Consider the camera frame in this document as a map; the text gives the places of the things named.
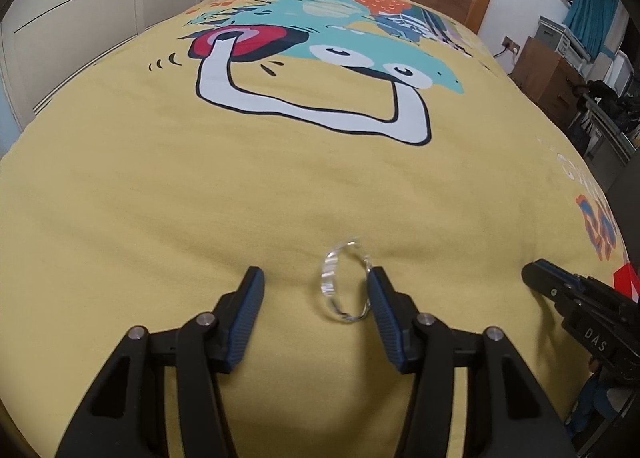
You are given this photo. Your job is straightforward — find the wooden cabinet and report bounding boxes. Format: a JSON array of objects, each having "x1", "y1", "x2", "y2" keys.
[{"x1": 511, "y1": 36, "x2": 588, "y2": 131}]

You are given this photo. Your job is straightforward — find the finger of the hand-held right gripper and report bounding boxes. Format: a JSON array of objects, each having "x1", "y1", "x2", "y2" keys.
[
  {"x1": 537, "y1": 259, "x2": 596, "y2": 289},
  {"x1": 521, "y1": 262, "x2": 576, "y2": 310}
]

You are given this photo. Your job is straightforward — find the clear plastic ring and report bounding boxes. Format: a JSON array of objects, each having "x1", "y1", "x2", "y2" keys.
[{"x1": 320, "y1": 237, "x2": 373, "y2": 324}]

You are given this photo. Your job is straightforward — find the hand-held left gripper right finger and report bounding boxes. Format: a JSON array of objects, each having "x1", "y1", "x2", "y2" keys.
[{"x1": 366, "y1": 267, "x2": 576, "y2": 458}]

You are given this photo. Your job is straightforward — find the printed yellow blanket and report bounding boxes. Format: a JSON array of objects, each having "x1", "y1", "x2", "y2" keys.
[{"x1": 0, "y1": 0, "x2": 632, "y2": 458}]

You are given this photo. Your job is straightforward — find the black bag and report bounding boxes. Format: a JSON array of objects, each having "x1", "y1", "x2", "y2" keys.
[{"x1": 575, "y1": 81, "x2": 640, "y2": 134}]

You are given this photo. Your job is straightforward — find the red jewelry box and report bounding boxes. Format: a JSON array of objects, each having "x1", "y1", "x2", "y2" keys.
[{"x1": 614, "y1": 265, "x2": 640, "y2": 301}]

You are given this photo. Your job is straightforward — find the white printer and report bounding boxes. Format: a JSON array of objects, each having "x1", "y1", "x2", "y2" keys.
[{"x1": 535, "y1": 18, "x2": 591, "y2": 64}]

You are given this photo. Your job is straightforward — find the blue curtain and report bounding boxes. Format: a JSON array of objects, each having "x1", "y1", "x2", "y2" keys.
[{"x1": 564, "y1": 0, "x2": 630, "y2": 56}]

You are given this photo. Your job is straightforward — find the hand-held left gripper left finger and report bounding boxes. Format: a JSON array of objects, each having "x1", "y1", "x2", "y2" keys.
[{"x1": 54, "y1": 265, "x2": 265, "y2": 458}]

